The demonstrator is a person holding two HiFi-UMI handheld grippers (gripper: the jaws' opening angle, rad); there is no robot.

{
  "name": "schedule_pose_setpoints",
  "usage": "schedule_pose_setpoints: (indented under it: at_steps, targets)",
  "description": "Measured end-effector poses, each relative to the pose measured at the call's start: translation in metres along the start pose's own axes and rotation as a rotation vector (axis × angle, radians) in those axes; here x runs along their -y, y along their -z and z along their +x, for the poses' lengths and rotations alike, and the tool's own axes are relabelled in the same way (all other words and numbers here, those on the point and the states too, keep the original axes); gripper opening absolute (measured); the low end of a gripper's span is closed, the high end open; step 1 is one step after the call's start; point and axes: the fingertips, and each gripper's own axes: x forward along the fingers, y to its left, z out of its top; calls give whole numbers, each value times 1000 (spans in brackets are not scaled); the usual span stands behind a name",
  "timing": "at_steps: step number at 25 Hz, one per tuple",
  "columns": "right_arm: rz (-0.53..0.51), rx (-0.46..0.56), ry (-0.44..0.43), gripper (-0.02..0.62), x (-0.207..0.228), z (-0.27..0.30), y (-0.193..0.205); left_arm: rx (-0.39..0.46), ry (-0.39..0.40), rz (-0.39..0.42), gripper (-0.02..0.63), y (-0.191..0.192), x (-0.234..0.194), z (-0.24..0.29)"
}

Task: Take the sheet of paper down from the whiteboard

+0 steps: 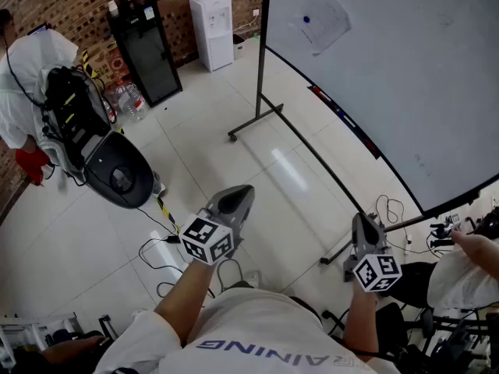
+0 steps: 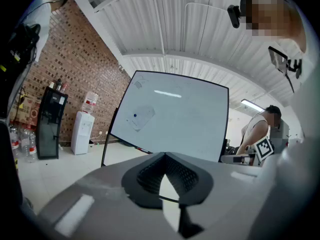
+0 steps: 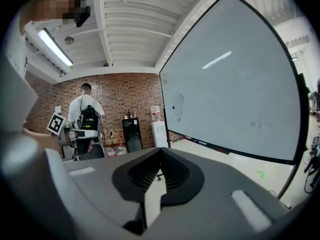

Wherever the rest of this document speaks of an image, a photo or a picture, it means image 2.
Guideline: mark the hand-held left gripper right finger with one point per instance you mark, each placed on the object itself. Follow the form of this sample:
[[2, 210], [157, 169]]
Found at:
[[225, 196]]

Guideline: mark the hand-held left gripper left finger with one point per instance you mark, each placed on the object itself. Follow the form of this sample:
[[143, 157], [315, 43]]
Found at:
[[100, 209]]

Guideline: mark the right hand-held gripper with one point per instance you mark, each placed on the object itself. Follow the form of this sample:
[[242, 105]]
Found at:
[[263, 149]]

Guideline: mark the white whiteboard with black frame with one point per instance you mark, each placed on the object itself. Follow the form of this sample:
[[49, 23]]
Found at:
[[185, 124]]

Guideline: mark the white printed paper sheet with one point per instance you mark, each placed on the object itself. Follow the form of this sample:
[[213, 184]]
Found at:
[[142, 116]]

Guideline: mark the red and silver pen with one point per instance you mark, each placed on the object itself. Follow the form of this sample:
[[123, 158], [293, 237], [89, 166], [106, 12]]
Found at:
[[143, 149]]

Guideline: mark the long ceiling light fixture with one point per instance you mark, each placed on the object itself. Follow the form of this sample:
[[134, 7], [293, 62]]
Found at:
[[252, 105]]

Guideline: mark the person in white shirt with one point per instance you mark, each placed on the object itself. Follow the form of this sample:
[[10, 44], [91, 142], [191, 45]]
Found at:
[[303, 101]]

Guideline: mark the white water dispenser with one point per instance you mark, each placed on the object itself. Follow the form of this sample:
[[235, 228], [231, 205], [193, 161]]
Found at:
[[82, 134]]

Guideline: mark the black chest-mounted device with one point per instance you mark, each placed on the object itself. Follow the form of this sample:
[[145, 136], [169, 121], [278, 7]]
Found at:
[[282, 59]]

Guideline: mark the clear plastic water bottle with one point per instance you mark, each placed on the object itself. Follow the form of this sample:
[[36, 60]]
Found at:
[[14, 141], [30, 146]]

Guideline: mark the black glass-front cabinet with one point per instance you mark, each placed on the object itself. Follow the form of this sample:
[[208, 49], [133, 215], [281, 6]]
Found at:
[[50, 126]]

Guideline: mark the clear water jug red label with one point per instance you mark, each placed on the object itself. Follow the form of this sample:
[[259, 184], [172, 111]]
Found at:
[[90, 102]]

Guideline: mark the brown cardboard box red print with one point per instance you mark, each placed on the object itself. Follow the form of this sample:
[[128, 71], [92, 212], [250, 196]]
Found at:
[[28, 111]]

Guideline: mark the small clear bottle red cap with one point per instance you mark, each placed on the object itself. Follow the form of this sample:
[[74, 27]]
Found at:
[[64, 88]]

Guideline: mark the dark bottle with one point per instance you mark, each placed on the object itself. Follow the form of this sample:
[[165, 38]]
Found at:
[[59, 84]]

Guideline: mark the person's head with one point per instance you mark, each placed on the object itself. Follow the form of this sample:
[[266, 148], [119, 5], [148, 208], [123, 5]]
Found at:
[[272, 14]]

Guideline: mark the black equipment pack yellow labels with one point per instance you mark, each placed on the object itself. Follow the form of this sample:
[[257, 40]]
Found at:
[[17, 56]]

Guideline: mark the black head-mounted camera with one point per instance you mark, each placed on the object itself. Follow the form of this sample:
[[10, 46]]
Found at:
[[234, 16]]

